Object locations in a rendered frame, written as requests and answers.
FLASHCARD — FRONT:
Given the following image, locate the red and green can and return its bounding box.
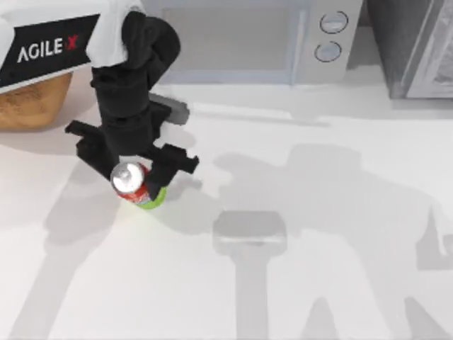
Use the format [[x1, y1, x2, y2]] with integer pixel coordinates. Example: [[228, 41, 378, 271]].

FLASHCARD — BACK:
[[110, 161, 168, 212]]

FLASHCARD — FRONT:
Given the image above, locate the brown wooden basket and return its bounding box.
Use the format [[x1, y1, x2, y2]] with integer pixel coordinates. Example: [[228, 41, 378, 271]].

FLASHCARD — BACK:
[[0, 69, 74, 132]]

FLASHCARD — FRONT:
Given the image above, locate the microwave oven door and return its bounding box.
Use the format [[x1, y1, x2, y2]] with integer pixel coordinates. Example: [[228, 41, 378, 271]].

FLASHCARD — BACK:
[[159, 6, 306, 86]]

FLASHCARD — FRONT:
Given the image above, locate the pale microwave oven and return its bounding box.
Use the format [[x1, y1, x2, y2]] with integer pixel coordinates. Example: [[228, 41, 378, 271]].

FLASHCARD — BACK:
[[140, 0, 362, 88]]

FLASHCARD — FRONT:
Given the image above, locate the round microwave knob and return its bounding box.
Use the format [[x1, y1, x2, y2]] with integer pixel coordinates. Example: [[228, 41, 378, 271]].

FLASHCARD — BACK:
[[314, 39, 344, 64], [319, 10, 350, 35]]

